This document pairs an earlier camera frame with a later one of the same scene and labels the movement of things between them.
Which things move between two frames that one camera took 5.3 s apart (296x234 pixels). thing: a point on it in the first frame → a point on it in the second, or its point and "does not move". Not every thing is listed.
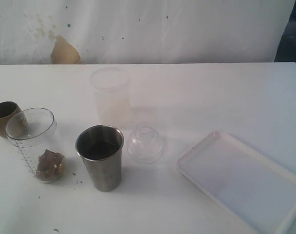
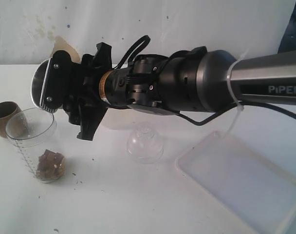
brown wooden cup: [2, 111] does not move
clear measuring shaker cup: [34, 131] does not move
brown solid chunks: [50, 165] does not move
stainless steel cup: [101, 146] → [38, 83]
